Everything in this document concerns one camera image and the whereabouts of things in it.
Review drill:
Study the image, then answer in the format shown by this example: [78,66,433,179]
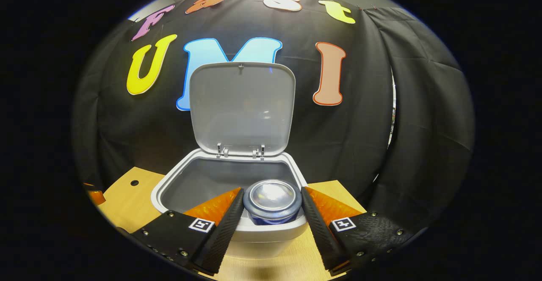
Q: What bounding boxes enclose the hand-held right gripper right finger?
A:
[301,186,420,277]

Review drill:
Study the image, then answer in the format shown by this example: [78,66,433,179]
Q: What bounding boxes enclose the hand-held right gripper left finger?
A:
[130,187,246,276]

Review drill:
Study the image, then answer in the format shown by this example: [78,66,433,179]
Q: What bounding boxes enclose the silver pop can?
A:
[243,179,303,226]

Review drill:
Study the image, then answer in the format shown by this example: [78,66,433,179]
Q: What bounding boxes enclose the white desktop garbage bin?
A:
[151,62,310,259]

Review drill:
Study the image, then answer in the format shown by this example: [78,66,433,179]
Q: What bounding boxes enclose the wooden desktop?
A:
[97,166,368,281]

